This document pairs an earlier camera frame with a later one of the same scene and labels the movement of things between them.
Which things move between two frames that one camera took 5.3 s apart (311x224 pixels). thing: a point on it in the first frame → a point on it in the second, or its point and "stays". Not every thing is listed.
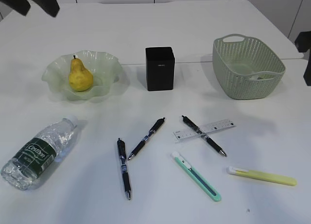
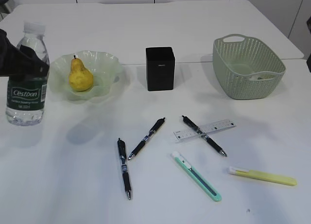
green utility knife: (196, 177) stays
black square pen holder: (160, 68) stays
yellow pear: (80, 79) stays
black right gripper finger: (307, 75) → (308, 62)
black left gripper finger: (46, 0) → (22, 60)
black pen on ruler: (191, 125) stays
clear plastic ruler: (192, 133) stays
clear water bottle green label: (21, 171) → (25, 97)
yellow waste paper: (256, 77) stays
